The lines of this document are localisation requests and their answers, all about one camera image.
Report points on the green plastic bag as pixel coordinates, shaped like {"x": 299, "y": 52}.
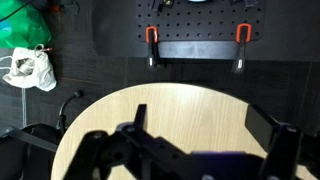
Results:
{"x": 23, "y": 26}

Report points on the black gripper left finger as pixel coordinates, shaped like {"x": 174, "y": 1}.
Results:
{"x": 110, "y": 156}

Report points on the orange and black clamp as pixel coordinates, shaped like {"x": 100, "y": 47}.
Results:
{"x": 152, "y": 50}
{"x": 240, "y": 56}

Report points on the black perforated mounting board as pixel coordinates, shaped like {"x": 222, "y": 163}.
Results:
{"x": 200, "y": 30}

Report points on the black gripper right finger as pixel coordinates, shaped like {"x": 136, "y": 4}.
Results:
{"x": 281, "y": 150}

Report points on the black office chair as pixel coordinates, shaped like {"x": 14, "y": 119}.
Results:
{"x": 20, "y": 156}

